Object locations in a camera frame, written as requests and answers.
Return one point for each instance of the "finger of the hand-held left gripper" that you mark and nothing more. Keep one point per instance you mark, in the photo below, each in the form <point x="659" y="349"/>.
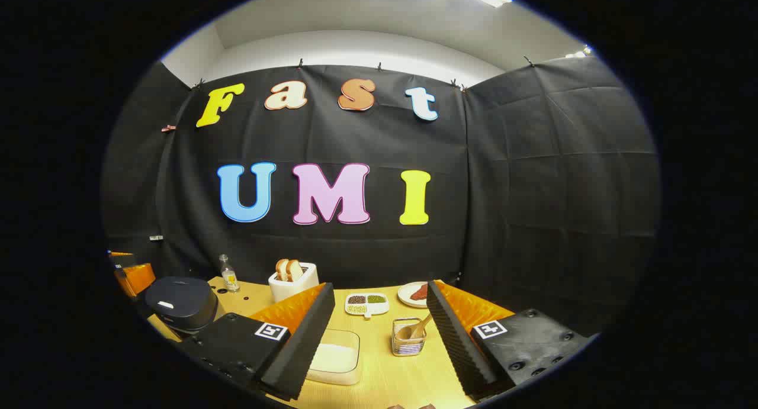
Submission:
<point x="139" y="279"/>

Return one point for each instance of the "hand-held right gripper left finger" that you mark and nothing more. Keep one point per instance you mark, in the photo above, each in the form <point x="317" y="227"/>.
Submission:
<point x="302" y="344"/>

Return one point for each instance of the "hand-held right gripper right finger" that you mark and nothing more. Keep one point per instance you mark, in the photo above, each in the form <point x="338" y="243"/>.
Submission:
<point x="456" y="344"/>

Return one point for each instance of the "translucent box of rice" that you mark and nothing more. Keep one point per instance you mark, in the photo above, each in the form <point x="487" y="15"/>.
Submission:
<point x="334" y="358"/>

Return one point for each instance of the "black and silver rice cooker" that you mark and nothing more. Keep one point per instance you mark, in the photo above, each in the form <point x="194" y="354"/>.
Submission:
<point x="177" y="302"/>

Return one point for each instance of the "wooden spoon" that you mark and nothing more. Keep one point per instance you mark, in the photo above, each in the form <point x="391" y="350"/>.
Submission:
<point x="408" y="332"/>

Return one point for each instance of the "white toaster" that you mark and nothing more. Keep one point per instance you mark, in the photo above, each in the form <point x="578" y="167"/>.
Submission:
<point x="290" y="290"/>

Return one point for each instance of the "red meat piece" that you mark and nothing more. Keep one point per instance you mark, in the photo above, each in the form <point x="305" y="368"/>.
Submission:
<point x="419" y="293"/>

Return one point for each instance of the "yellow beans pile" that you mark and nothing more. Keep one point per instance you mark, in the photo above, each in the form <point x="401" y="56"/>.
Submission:
<point x="356" y="309"/>

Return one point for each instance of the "brown beans pile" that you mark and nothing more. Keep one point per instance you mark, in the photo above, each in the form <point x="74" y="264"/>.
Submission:
<point x="356" y="299"/>

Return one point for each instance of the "white round plate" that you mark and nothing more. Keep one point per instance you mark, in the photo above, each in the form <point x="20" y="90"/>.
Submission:
<point x="405" y="293"/>

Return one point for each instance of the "bread slice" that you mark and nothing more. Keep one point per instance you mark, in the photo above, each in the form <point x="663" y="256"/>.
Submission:
<point x="294" y="271"/>
<point x="281" y="270"/>

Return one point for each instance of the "white divided dish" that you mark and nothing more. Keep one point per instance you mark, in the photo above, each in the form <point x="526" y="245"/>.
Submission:
<point x="379" y="309"/>

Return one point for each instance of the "green beans pile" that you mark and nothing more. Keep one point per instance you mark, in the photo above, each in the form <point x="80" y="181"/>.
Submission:
<point x="376" y="299"/>

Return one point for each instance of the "small glass bottle yellow label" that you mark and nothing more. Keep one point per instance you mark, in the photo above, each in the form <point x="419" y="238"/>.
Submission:
<point x="229" y="279"/>

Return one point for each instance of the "black backdrop cloth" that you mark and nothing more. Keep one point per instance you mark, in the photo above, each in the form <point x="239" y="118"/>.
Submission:
<point x="503" y="190"/>

